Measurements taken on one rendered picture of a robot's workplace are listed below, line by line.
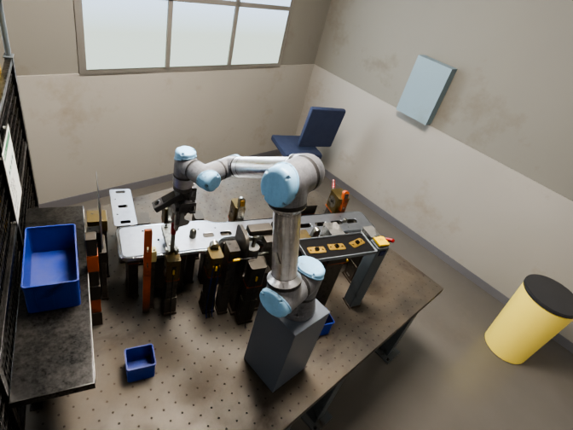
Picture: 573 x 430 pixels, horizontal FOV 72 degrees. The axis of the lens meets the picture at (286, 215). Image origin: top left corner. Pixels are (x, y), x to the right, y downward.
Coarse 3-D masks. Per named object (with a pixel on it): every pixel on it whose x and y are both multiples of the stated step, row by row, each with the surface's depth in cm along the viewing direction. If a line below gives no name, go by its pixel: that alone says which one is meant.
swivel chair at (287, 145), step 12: (312, 108) 368; (324, 108) 374; (336, 108) 381; (312, 120) 377; (324, 120) 383; (336, 120) 388; (312, 132) 389; (324, 132) 394; (336, 132) 400; (276, 144) 408; (288, 144) 407; (300, 144) 395; (312, 144) 401; (324, 144) 407; (288, 156) 392
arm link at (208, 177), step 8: (216, 160) 143; (192, 168) 137; (200, 168) 137; (208, 168) 137; (216, 168) 139; (192, 176) 137; (200, 176) 135; (208, 176) 135; (216, 176) 136; (224, 176) 143; (200, 184) 136; (208, 184) 135; (216, 184) 138
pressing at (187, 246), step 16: (160, 224) 187; (192, 224) 193; (208, 224) 195; (224, 224) 198; (352, 224) 224; (368, 224) 228; (128, 240) 175; (160, 240) 179; (176, 240) 182; (192, 240) 184; (208, 240) 187; (224, 240) 190; (128, 256) 167; (160, 256) 172
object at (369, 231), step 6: (366, 228) 214; (372, 228) 216; (366, 234) 212; (372, 234) 211; (378, 234) 212; (354, 258) 224; (360, 258) 219; (348, 264) 230; (354, 264) 224; (348, 270) 230; (354, 270) 225; (348, 276) 230
